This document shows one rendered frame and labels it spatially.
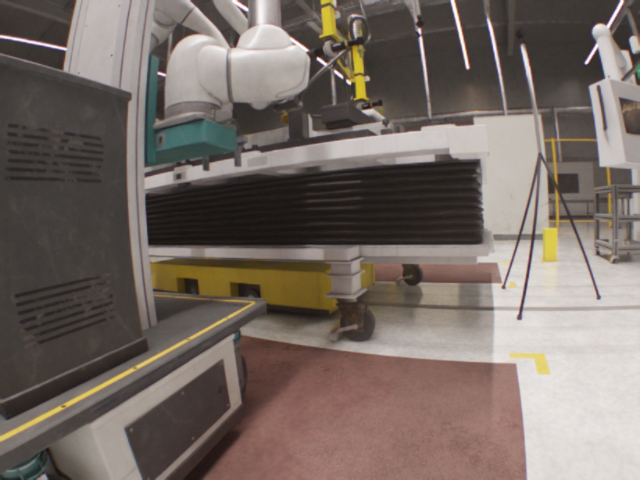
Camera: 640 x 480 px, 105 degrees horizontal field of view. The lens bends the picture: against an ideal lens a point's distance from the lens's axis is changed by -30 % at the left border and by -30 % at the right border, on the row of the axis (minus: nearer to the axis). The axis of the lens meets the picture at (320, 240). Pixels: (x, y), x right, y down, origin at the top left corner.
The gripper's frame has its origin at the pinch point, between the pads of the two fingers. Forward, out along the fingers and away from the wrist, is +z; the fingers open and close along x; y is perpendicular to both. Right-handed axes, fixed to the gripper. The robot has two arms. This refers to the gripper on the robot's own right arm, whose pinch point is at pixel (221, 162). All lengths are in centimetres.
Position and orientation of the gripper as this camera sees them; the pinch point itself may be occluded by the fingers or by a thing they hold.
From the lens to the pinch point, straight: 125.2
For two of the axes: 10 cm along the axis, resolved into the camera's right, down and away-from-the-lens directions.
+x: 9.6, -0.3, -2.8
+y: -2.8, 0.9, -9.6
